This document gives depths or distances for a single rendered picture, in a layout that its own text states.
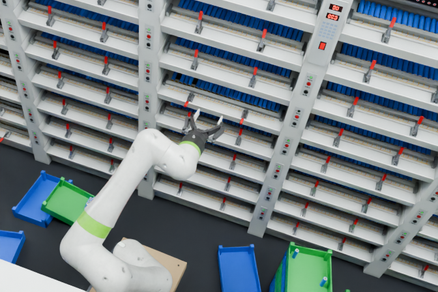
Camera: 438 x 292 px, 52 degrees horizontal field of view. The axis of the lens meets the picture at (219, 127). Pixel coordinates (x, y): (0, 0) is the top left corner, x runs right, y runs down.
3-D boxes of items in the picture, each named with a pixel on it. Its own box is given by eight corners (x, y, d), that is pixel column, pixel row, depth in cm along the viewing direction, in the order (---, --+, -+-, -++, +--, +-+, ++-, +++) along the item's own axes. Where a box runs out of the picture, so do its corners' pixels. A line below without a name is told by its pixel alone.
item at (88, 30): (139, 60, 204) (135, 42, 192) (20, 24, 212) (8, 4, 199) (156, 27, 213) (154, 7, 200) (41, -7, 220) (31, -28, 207)
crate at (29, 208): (45, 228, 252) (43, 220, 246) (14, 216, 254) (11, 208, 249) (73, 188, 273) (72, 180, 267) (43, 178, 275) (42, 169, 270)
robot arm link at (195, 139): (203, 143, 162) (178, 135, 163) (197, 168, 168) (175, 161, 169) (207, 135, 167) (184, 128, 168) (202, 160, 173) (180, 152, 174)
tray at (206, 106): (279, 135, 209) (281, 126, 201) (158, 98, 217) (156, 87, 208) (290, 100, 218) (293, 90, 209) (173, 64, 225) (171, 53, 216)
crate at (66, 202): (105, 206, 267) (108, 201, 261) (88, 234, 253) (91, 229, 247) (60, 183, 264) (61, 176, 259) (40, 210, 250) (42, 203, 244)
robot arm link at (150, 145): (115, 223, 161) (111, 230, 150) (88, 206, 161) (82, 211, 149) (173, 140, 164) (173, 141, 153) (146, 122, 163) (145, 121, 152)
